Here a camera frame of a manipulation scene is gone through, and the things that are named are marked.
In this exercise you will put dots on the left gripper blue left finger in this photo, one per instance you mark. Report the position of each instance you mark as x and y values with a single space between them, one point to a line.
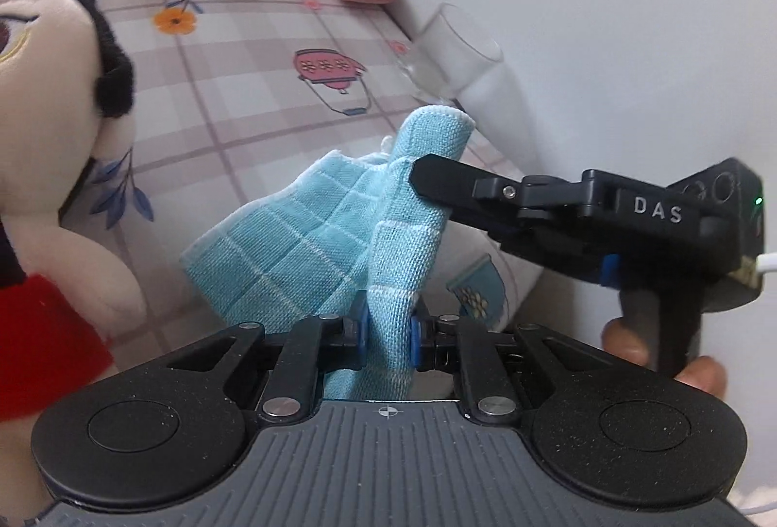
301 359

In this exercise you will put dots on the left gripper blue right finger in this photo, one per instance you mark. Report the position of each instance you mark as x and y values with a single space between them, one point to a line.
463 348

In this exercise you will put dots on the black-haired doll plush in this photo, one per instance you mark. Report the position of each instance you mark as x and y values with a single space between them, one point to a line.
67 93

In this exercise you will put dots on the person's right hand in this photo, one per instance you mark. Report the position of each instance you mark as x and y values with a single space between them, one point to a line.
704 373

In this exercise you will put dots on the light blue knitted cloth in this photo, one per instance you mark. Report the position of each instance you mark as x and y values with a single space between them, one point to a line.
346 225

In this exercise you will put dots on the clear drinking glass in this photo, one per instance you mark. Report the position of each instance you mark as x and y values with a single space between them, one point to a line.
451 52

